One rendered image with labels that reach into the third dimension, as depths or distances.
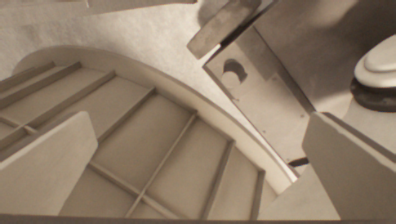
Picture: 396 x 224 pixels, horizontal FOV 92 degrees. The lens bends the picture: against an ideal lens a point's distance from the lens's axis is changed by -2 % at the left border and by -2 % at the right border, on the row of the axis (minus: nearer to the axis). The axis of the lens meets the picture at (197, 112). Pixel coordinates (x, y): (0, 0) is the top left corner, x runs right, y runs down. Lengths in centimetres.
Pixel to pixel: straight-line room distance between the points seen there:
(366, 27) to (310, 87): 14
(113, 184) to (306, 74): 53
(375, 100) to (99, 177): 58
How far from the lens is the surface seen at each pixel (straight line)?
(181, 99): 77
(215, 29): 43
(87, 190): 58
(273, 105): 48
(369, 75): 34
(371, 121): 33
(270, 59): 44
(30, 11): 41
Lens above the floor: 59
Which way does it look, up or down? 47 degrees down
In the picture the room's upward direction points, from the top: 147 degrees counter-clockwise
